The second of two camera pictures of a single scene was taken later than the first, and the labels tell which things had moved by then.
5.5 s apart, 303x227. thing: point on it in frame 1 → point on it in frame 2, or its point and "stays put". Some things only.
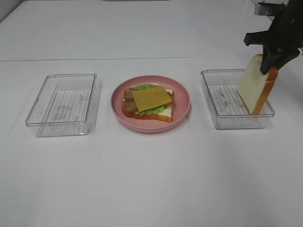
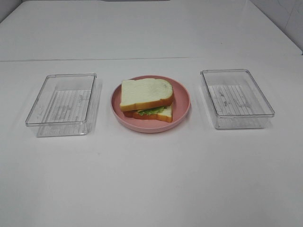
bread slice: x=165 y=115 stays put
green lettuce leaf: x=150 y=110 stays put
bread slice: x=255 y=87 → x=145 y=93
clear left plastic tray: x=63 y=106 stays put
